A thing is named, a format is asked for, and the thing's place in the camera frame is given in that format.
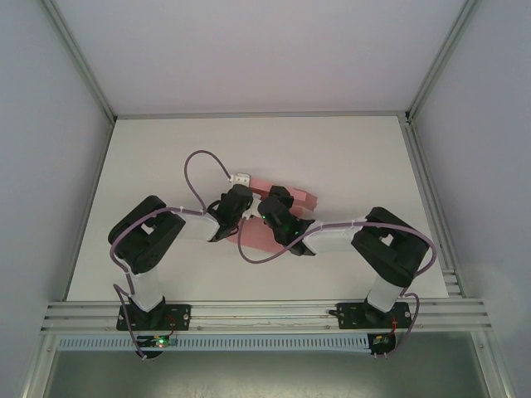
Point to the pink paper box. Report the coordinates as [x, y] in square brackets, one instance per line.
[257, 238]

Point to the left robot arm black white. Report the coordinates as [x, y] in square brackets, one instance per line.
[145, 236]

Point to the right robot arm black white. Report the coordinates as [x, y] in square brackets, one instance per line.
[390, 248]

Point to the green lit circuit board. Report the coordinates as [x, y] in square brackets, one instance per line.
[159, 341]

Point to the small green circuit board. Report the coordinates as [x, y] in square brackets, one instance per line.
[381, 341]

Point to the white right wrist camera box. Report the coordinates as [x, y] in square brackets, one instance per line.
[250, 212]

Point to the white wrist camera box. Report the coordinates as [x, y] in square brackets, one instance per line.
[241, 178]
[250, 212]

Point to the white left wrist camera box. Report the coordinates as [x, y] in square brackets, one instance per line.
[241, 178]

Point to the aluminium back frame rail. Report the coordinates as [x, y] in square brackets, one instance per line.
[257, 115]

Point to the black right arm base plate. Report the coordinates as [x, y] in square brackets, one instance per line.
[348, 317]

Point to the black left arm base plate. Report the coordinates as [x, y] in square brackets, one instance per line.
[182, 317]

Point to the aluminium side frame rail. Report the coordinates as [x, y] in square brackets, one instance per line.
[431, 207]

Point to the aluminium corner post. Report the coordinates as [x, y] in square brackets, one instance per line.
[79, 62]
[439, 58]

